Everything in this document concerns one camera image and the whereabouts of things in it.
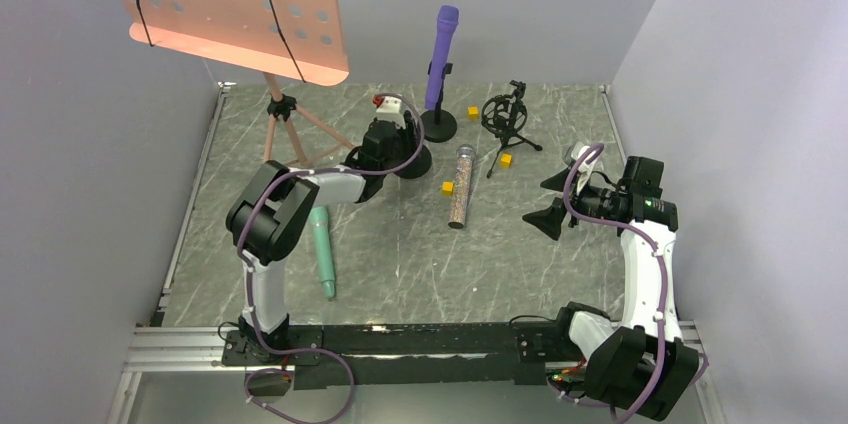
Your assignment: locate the black round-base clamp stand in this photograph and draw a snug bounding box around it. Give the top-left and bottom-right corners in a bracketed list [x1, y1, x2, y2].
[421, 62, 457, 143]

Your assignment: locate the black round-base clip stand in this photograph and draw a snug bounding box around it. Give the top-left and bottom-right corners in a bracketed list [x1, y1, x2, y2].
[395, 145, 432, 180]

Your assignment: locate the purple microphone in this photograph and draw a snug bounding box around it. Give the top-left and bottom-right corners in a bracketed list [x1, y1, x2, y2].
[425, 5, 460, 111]

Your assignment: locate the mint green microphone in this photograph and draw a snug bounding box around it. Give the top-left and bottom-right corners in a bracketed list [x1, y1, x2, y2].
[309, 206, 336, 299]

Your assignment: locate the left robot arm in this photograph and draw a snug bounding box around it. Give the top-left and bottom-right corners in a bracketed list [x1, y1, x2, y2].
[225, 115, 431, 350]

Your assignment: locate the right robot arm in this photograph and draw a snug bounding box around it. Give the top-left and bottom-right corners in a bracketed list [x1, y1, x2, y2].
[523, 144, 708, 423]

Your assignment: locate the pink perforated music stand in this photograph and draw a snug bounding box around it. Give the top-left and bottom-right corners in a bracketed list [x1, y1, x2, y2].
[122, 0, 349, 98]

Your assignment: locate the yellow cube middle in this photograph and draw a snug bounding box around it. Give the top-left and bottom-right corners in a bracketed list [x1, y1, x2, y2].
[499, 153, 513, 169]

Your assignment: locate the glitter silver microphone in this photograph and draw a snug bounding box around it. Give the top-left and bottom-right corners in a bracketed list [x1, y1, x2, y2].
[448, 144, 476, 229]

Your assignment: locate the yellow cube near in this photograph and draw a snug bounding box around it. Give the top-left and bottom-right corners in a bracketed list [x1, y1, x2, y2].
[441, 181, 455, 197]

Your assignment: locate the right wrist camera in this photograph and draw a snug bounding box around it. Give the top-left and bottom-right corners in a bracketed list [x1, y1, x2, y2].
[566, 141, 601, 192]

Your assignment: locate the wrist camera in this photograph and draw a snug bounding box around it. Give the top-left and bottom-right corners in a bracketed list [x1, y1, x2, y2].
[372, 95, 407, 129]
[566, 141, 601, 192]

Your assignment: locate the black shock mount tripod stand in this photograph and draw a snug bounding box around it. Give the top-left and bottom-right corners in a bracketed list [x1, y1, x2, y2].
[481, 80, 543, 179]

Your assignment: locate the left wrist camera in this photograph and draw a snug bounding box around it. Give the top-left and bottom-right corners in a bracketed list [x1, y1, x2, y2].
[372, 95, 407, 129]

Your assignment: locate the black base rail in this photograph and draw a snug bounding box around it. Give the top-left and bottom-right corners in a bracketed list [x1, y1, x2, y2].
[221, 319, 582, 390]

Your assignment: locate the aluminium table frame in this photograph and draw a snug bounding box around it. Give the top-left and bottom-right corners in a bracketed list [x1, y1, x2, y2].
[106, 82, 234, 423]

